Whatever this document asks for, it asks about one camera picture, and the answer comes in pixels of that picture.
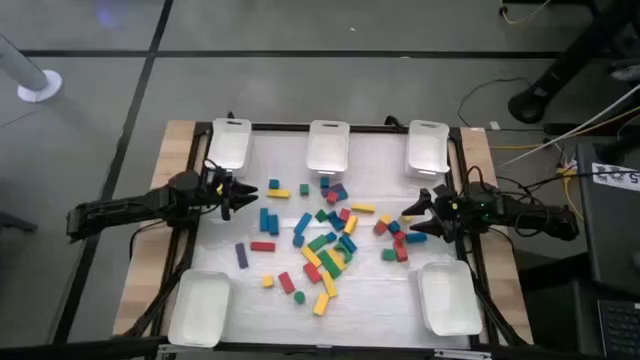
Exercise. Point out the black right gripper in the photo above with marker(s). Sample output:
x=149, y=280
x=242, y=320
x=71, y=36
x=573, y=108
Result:
x=450, y=212

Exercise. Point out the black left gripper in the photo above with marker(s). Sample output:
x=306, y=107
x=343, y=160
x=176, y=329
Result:
x=212, y=197

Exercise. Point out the blue bar block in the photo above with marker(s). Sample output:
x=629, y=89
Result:
x=302, y=223
x=263, y=219

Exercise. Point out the yellow cube block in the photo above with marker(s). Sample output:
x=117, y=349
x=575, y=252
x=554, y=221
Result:
x=268, y=281
x=385, y=219

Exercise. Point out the green cube block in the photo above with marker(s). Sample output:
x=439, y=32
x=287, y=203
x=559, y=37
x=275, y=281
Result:
x=321, y=215
x=304, y=189
x=389, y=254

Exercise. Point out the purple bar block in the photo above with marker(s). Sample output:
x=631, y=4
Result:
x=241, y=255
x=336, y=188

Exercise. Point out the green blocks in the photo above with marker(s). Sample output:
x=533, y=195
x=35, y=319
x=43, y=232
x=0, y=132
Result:
x=299, y=297

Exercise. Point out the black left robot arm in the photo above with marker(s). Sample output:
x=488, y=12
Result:
x=125, y=207

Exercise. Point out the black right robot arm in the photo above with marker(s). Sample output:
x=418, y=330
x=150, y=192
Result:
x=525, y=215

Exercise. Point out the white plastic bin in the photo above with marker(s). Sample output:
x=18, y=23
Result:
x=427, y=150
x=450, y=300
x=327, y=150
x=230, y=150
x=200, y=310

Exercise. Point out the green bar block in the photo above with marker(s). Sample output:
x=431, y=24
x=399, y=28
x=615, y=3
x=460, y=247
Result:
x=317, y=243
x=329, y=264

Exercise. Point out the green arch block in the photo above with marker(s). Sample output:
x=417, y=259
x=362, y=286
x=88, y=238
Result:
x=348, y=257

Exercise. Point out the white plastic table sheet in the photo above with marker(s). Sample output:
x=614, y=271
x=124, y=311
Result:
x=260, y=320

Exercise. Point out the black floor stand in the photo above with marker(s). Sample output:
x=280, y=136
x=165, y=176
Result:
x=530, y=102

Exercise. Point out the black computer case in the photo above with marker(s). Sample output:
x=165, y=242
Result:
x=610, y=240

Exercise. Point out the white paper label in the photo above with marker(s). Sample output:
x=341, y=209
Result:
x=615, y=177

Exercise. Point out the black keyboard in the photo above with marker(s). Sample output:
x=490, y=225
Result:
x=620, y=330

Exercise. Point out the dark grey furniture leg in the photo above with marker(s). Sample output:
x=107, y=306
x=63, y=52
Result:
x=17, y=222

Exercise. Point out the white pole with round base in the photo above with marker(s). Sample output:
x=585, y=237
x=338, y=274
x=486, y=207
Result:
x=40, y=87

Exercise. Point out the person's shoe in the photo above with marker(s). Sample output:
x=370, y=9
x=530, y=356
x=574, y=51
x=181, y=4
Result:
x=627, y=73

